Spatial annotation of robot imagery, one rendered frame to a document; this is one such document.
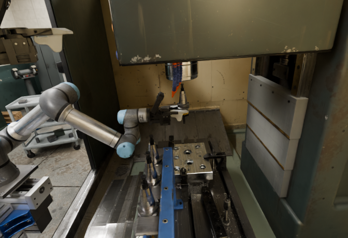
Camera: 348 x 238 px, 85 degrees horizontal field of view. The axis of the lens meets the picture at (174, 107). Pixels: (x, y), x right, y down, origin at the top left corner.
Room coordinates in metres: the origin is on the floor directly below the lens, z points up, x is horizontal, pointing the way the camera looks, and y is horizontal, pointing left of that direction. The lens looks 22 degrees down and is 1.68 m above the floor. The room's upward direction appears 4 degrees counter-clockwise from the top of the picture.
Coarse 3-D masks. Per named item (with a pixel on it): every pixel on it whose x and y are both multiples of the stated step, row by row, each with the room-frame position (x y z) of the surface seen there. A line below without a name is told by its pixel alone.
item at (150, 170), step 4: (152, 160) 0.52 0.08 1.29; (148, 164) 0.51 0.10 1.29; (152, 164) 0.51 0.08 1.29; (148, 168) 0.51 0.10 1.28; (152, 168) 0.51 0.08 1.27; (148, 172) 0.50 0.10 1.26; (152, 172) 0.51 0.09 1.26; (148, 176) 0.50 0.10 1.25; (152, 176) 0.50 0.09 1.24; (156, 176) 0.51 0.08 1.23; (148, 180) 0.50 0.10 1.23; (152, 180) 0.50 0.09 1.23
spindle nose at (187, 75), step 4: (168, 64) 0.86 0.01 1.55; (172, 64) 0.85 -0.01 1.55; (184, 64) 0.84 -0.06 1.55; (188, 64) 0.84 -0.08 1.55; (192, 64) 0.85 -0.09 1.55; (196, 64) 0.87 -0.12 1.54; (168, 68) 0.86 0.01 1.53; (184, 68) 0.84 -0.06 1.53; (188, 68) 0.84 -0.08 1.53; (192, 68) 0.85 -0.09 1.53; (196, 68) 0.87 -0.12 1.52; (168, 72) 0.87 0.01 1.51; (172, 72) 0.85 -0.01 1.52; (184, 72) 0.84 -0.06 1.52; (188, 72) 0.84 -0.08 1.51; (192, 72) 0.85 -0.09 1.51; (196, 72) 0.87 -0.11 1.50; (168, 76) 0.87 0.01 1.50; (172, 76) 0.85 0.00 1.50; (184, 76) 0.84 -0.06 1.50; (188, 76) 0.84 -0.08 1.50; (192, 76) 0.85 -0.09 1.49; (196, 76) 0.87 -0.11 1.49; (172, 80) 0.85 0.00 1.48; (184, 80) 0.84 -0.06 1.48
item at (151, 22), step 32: (128, 0) 0.59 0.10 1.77; (160, 0) 0.59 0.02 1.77; (192, 0) 0.59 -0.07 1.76; (224, 0) 0.59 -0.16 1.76; (256, 0) 0.59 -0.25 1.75; (288, 0) 0.59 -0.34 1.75; (320, 0) 0.59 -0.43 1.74; (128, 32) 0.59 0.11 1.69; (160, 32) 0.59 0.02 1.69; (192, 32) 0.59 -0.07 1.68; (224, 32) 0.59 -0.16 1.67; (256, 32) 0.59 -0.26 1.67; (288, 32) 0.59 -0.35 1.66; (320, 32) 0.59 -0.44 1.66; (128, 64) 0.60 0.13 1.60
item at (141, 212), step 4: (156, 200) 0.42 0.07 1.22; (156, 204) 0.42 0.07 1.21; (140, 208) 0.40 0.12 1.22; (156, 208) 0.40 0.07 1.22; (140, 212) 0.39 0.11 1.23; (144, 212) 0.39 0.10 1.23; (148, 212) 0.38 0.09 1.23; (152, 212) 0.38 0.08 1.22; (156, 212) 0.40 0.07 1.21; (140, 216) 0.39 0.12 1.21; (144, 216) 0.38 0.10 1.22; (148, 216) 0.38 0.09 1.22
